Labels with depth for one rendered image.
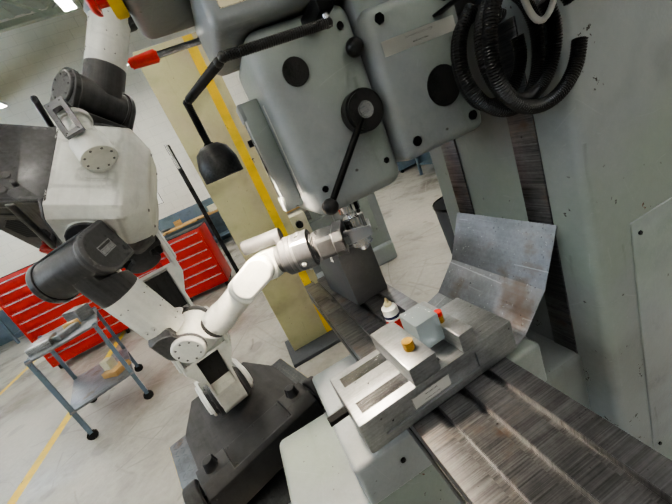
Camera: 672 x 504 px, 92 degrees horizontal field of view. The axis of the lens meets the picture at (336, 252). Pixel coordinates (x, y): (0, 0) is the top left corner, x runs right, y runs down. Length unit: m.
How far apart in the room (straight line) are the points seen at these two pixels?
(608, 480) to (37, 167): 1.10
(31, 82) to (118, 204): 9.84
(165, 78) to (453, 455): 2.36
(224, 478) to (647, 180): 1.40
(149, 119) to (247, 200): 7.67
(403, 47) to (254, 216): 1.90
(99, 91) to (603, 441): 1.19
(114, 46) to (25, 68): 9.65
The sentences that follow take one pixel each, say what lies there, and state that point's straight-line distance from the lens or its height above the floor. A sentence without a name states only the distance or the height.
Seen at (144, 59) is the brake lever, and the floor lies 1.70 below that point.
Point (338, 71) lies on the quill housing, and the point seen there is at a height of 1.53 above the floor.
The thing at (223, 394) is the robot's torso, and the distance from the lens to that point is 1.45.
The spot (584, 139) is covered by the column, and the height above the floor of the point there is 1.26.
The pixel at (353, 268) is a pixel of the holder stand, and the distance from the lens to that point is 1.02.
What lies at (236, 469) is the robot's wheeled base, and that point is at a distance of 1.36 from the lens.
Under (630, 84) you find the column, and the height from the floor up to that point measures 1.31.
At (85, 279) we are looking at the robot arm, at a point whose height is 1.38.
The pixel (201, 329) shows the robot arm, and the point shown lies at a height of 1.15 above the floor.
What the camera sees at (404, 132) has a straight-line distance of 0.64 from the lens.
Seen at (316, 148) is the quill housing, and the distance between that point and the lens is 0.59.
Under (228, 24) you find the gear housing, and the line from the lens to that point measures 0.60.
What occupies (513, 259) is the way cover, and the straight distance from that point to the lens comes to 0.92.
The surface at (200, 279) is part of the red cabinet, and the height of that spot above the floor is 0.28.
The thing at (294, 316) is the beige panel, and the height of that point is 0.30.
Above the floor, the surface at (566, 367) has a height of 0.72.
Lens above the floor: 1.44
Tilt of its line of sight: 19 degrees down
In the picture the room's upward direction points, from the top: 24 degrees counter-clockwise
